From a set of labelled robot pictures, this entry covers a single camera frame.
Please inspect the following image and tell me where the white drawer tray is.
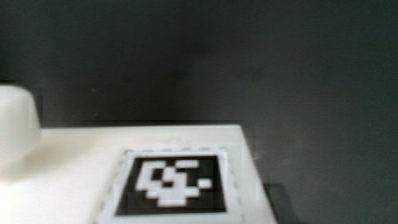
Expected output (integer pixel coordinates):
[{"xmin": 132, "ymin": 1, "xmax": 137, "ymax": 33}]
[{"xmin": 0, "ymin": 125, "xmax": 277, "ymax": 224}]

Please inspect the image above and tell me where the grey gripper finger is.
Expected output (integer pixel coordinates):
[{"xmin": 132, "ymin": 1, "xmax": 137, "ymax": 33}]
[{"xmin": 0, "ymin": 85, "xmax": 41, "ymax": 180}]

